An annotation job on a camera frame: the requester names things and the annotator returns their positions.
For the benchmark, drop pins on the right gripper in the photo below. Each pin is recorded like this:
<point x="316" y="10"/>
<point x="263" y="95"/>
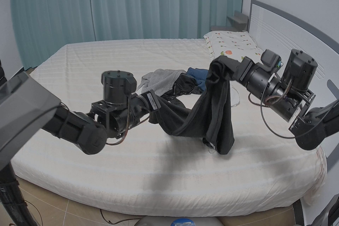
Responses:
<point x="258" y="82"/>

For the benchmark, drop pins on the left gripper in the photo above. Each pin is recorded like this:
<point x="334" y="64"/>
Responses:
<point x="152" y="101"/>

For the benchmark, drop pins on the black T-shirt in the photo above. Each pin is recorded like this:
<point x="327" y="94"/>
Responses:
<point x="214" y="113"/>

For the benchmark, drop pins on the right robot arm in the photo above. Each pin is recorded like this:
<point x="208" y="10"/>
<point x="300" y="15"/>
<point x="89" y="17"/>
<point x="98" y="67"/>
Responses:
<point x="302" y="68"/>

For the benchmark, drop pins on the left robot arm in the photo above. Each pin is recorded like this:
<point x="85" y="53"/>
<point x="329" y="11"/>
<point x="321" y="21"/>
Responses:
<point x="26" y="108"/>

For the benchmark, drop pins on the pile of clothes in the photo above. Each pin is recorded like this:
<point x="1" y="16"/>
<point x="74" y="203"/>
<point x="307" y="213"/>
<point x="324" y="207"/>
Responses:
<point x="164" y="79"/>

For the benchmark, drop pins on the bed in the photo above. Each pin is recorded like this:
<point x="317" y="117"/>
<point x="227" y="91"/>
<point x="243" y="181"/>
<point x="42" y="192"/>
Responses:
<point x="106" y="161"/>

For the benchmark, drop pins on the white printed pillow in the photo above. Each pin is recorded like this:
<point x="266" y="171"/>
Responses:
<point x="233" y="43"/>

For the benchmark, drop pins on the grey bedside table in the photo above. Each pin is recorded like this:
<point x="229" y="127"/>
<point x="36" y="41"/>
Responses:
<point x="238" y="19"/>

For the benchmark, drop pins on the black chest of drawers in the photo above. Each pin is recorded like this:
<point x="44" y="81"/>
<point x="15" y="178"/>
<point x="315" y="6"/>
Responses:
<point x="2" y="71"/>

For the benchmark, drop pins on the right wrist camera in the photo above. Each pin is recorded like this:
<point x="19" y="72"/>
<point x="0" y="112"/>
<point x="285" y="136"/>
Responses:
<point x="271" y="60"/>

